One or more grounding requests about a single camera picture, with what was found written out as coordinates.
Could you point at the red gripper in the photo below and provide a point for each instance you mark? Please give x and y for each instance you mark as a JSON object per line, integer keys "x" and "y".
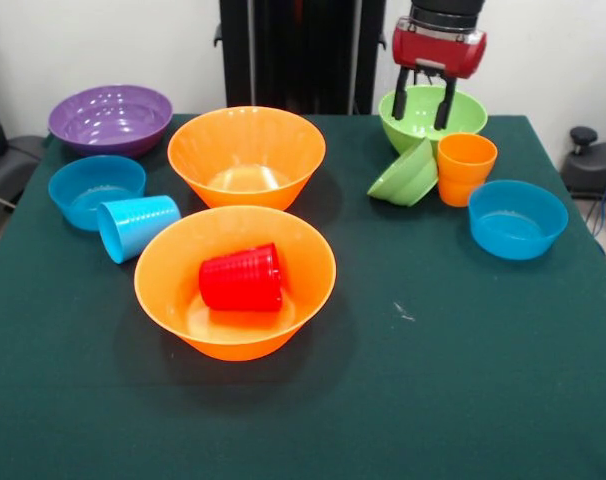
{"x": 433, "y": 50}

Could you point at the blue cup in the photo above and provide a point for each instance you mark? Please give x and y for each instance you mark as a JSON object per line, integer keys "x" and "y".
{"x": 133, "y": 227}

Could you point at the small green bowl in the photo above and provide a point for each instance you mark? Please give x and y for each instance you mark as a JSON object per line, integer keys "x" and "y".
{"x": 408, "y": 177}

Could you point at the large orange bowl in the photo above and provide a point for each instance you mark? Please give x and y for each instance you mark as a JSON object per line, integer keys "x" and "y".
{"x": 163, "y": 280}
{"x": 245, "y": 145}

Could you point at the black pedestal foot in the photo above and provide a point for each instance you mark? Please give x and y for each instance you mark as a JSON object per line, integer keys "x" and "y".
{"x": 13, "y": 165}
{"x": 595, "y": 165}

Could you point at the red cup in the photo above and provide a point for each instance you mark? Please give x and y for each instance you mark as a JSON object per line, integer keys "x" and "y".
{"x": 240, "y": 280}

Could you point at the blue bowl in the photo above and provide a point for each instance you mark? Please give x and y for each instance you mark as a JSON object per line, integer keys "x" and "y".
{"x": 93, "y": 185}
{"x": 518, "y": 225}

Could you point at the dark green table cloth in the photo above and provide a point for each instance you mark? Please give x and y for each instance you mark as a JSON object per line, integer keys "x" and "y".
{"x": 303, "y": 410}

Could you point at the purple bowl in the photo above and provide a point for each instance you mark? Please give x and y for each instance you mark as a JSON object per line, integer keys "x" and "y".
{"x": 110, "y": 120}

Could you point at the orange cup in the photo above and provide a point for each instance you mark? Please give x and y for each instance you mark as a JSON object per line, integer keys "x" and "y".
{"x": 465, "y": 175}

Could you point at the large green bowl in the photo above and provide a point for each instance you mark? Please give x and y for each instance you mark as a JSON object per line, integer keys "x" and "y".
{"x": 420, "y": 112}

